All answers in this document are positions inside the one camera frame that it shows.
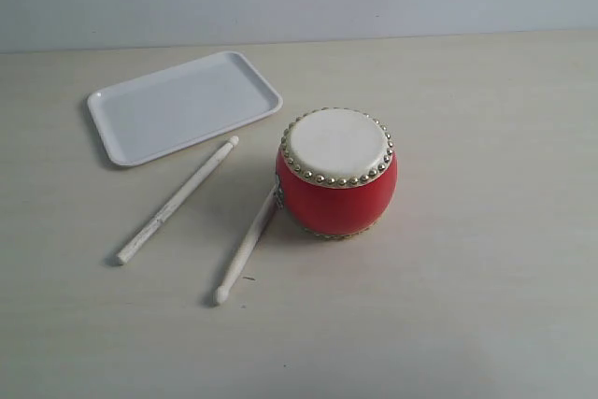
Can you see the worn white wooden drumstick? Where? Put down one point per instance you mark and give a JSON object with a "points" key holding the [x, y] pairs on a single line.
{"points": [[175, 201]]}

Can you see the red drum with studs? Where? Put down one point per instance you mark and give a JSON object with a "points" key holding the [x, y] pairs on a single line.
{"points": [[336, 171]]}

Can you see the white rectangular plastic tray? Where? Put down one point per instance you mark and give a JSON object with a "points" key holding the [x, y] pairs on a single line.
{"points": [[146, 118]]}

